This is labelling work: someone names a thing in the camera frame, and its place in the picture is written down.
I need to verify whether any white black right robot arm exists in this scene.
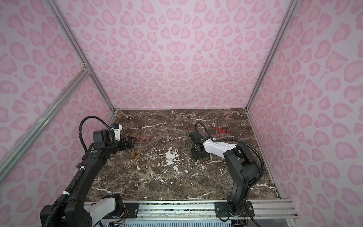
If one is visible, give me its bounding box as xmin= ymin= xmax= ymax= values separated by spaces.
xmin=189 ymin=131 xmax=264 ymax=220

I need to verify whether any black corrugated cable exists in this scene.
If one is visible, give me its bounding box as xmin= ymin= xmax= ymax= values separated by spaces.
xmin=78 ymin=115 xmax=111 ymax=153
xmin=194 ymin=121 xmax=266 ymax=189

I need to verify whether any aluminium frame diagonal left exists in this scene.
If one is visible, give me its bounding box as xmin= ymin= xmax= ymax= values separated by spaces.
xmin=1 ymin=67 xmax=89 ymax=182

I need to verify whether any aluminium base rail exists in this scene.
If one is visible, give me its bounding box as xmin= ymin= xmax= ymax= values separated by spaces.
xmin=96 ymin=199 xmax=301 ymax=227

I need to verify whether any right black corrugated cable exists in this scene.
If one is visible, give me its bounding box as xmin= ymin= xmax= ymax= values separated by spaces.
xmin=194 ymin=121 xmax=266 ymax=189

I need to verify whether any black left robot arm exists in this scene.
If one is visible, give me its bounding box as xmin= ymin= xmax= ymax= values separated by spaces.
xmin=40 ymin=128 xmax=137 ymax=227

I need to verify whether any left black corrugated cable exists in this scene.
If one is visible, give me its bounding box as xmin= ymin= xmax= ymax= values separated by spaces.
xmin=78 ymin=115 xmax=111 ymax=153

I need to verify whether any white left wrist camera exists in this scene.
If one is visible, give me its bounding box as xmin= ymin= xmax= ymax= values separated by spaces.
xmin=111 ymin=124 xmax=123 ymax=141

